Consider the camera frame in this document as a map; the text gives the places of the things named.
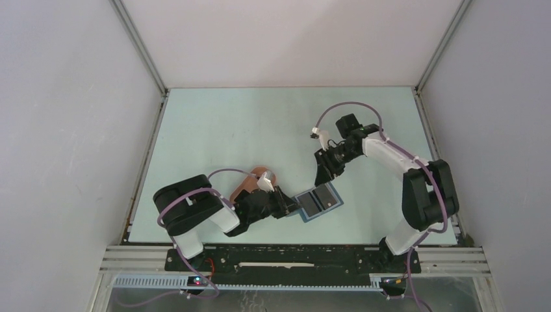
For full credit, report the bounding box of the blue card holder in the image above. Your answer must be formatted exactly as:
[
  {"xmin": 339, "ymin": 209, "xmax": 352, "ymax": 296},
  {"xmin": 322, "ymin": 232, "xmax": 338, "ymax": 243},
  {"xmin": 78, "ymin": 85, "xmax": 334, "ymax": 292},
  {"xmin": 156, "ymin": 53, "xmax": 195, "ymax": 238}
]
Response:
[{"xmin": 293, "ymin": 182, "xmax": 344, "ymax": 223}]

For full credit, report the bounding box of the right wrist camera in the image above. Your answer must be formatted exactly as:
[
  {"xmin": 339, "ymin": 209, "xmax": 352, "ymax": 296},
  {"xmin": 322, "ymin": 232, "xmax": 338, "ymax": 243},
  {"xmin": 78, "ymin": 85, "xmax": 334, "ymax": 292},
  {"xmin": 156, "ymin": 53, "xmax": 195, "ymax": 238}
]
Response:
[{"xmin": 310, "ymin": 127, "xmax": 329, "ymax": 150}]

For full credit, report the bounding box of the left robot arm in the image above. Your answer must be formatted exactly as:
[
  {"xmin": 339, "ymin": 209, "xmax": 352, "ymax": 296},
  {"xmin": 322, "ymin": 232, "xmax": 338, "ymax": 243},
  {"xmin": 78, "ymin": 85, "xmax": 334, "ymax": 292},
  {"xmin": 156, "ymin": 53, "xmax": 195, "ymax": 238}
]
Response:
[{"xmin": 153, "ymin": 170, "xmax": 301, "ymax": 271}]

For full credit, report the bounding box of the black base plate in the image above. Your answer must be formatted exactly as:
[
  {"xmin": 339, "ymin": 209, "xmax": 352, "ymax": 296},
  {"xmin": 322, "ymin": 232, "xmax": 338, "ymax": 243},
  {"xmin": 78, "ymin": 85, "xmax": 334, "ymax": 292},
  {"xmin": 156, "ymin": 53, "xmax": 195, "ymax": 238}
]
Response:
[{"xmin": 164, "ymin": 244, "xmax": 421, "ymax": 286}]

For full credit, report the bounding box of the right controller board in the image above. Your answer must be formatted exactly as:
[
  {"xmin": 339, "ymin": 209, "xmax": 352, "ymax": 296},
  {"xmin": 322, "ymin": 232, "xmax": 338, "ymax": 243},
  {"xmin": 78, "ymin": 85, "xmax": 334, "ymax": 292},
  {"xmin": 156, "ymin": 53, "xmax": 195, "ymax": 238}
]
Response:
[{"xmin": 380, "ymin": 278, "xmax": 407, "ymax": 289}]

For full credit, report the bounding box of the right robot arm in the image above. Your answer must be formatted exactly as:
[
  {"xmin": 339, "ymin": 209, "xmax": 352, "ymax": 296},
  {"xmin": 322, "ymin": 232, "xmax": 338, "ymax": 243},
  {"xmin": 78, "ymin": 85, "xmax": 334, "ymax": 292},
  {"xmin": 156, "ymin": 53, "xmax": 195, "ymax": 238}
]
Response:
[{"xmin": 311, "ymin": 114, "xmax": 459, "ymax": 272}]

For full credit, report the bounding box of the aluminium front rail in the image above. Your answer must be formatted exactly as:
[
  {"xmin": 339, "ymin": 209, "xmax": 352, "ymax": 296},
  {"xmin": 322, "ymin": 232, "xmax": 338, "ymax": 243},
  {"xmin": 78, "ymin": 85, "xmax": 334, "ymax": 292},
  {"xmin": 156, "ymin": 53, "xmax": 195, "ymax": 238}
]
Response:
[{"xmin": 99, "ymin": 246, "xmax": 491, "ymax": 278}]

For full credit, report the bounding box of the controller board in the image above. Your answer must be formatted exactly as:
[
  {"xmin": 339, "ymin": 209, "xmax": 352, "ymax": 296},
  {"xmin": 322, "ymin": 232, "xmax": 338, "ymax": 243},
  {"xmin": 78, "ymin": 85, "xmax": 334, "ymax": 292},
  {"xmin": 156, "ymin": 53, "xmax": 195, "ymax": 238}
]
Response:
[
  {"xmin": 186, "ymin": 276, "xmax": 210, "ymax": 287},
  {"xmin": 380, "ymin": 278, "xmax": 407, "ymax": 289}
]

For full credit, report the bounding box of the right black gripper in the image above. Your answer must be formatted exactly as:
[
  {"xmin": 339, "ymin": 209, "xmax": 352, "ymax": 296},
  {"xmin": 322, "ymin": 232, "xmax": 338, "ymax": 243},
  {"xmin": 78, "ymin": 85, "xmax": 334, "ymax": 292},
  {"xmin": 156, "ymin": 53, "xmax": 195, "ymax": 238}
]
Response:
[{"xmin": 314, "ymin": 143, "xmax": 361, "ymax": 187}]

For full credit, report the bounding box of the left controller board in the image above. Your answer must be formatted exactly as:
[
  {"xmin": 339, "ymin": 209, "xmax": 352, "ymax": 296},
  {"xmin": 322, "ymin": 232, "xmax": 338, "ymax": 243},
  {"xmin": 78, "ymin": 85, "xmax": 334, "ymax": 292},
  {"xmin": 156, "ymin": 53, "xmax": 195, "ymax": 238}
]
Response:
[{"xmin": 186, "ymin": 276, "xmax": 210, "ymax": 287}]

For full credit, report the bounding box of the pink oval tray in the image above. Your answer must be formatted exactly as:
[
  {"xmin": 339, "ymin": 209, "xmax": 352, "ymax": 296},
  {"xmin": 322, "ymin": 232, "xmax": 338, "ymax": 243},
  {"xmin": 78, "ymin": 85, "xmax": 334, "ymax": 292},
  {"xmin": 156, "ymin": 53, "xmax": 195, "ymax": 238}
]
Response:
[{"xmin": 229, "ymin": 166, "xmax": 277, "ymax": 203}]

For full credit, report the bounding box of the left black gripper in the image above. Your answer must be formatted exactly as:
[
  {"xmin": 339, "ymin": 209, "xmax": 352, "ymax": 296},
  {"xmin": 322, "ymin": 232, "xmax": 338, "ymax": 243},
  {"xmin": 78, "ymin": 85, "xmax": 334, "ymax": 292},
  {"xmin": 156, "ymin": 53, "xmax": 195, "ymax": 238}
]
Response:
[{"xmin": 248, "ymin": 185, "xmax": 303, "ymax": 224}]

